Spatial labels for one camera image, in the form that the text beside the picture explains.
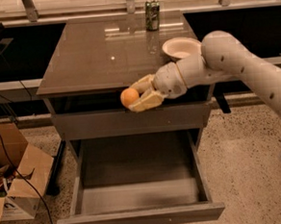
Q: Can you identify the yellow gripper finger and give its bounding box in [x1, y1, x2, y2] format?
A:
[130, 74, 155, 94]
[128, 88, 164, 112]

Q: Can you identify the open grey middle drawer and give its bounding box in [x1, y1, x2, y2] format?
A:
[58, 130, 224, 224]

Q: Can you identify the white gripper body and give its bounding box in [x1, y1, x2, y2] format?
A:
[153, 62, 188, 99]

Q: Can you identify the grey top drawer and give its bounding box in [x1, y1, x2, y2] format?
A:
[51, 103, 211, 140]

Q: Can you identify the white paper bowl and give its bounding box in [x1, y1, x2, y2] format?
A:
[162, 37, 201, 62]

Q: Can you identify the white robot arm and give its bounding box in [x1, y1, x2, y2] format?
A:
[128, 31, 281, 117]

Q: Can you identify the green soda can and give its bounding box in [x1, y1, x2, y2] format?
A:
[144, 0, 160, 32]

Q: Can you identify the cardboard box with items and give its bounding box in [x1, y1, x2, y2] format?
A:
[0, 123, 53, 223]

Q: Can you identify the orange fruit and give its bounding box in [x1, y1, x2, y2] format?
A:
[120, 87, 140, 108]

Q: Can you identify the grey drawer cabinet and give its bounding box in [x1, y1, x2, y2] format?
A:
[37, 12, 213, 155]

